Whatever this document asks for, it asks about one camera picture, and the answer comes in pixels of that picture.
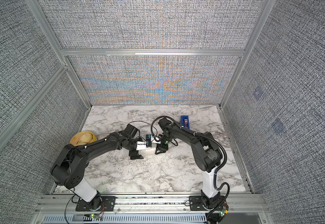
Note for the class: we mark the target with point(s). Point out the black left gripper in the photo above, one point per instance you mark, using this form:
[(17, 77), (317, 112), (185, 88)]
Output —
[(135, 155)]

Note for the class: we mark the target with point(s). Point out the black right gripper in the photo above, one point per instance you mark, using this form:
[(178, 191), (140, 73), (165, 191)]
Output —
[(161, 148)]

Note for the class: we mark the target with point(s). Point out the white ribbed vase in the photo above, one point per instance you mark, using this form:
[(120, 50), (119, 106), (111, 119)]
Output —
[(148, 151)]

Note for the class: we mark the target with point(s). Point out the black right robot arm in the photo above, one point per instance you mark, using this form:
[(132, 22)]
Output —
[(209, 156)]

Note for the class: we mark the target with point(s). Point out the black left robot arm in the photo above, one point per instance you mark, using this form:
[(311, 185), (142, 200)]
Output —
[(69, 169)]

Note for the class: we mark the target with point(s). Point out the clear tape roll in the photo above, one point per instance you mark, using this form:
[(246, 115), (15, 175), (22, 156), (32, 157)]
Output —
[(186, 123)]

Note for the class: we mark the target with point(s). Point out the blue tape dispenser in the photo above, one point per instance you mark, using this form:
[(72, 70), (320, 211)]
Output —
[(182, 123)]

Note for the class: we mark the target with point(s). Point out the white steamed bun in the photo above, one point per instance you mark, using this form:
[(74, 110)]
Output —
[(85, 138)]

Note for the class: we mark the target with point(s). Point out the yellow bamboo steamer basket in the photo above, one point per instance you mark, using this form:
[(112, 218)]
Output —
[(73, 140)]

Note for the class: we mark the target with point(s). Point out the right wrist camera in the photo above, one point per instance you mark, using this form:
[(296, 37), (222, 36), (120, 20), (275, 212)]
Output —
[(155, 139)]

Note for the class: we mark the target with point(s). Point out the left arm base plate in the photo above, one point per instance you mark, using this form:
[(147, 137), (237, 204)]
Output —
[(105, 203)]

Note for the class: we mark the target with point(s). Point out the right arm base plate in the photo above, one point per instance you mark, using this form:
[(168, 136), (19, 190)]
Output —
[(196, 203)]

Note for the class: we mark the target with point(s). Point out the aluminium front rail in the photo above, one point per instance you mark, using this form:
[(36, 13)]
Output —
[(154, 208)]

